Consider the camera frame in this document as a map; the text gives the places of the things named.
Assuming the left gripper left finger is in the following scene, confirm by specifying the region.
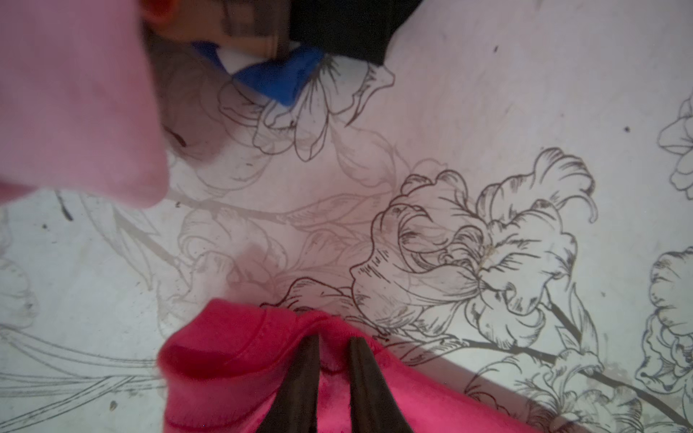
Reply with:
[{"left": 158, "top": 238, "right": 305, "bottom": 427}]
[{"left": 256, "top": 335, "right": 321, "bottom": 433}]

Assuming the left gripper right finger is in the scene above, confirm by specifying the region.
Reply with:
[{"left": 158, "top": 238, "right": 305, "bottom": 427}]
[{"left": 348, "top": 337, "right": 413, "bottom": 433}]

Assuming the magenta t-shirt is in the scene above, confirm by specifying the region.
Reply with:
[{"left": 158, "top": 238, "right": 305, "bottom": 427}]
[{"left": 158, "top": 299, "right": 530, "bottom": 432}]

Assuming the dark folded clothes stack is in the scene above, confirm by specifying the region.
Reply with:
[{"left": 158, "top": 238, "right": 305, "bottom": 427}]
[{"left": 140, "top": 0, "right": 423, "bottom": 108}]

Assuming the folded light pink t-shirt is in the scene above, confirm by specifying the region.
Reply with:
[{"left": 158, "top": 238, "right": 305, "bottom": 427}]
[{"left": 1, "top": 1, "right": 169, "bottom": 207}]

